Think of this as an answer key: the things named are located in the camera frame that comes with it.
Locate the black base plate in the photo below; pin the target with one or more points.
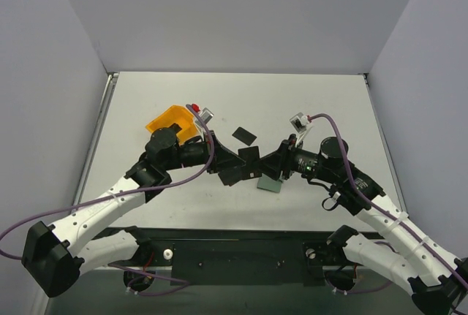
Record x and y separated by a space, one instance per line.
214 257

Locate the black credit card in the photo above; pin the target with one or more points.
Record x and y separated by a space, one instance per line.
244 136
230 177
250 169

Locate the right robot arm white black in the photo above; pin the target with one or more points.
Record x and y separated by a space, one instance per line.
435 278

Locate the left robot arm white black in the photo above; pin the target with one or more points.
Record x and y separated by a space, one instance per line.
55 255

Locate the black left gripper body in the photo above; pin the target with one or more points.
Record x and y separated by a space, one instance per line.
213 152

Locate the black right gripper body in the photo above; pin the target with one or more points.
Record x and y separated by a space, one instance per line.
287 158

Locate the yellow plastic bin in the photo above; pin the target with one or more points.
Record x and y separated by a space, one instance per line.
179 118

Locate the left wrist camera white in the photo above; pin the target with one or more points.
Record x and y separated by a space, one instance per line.
203 118

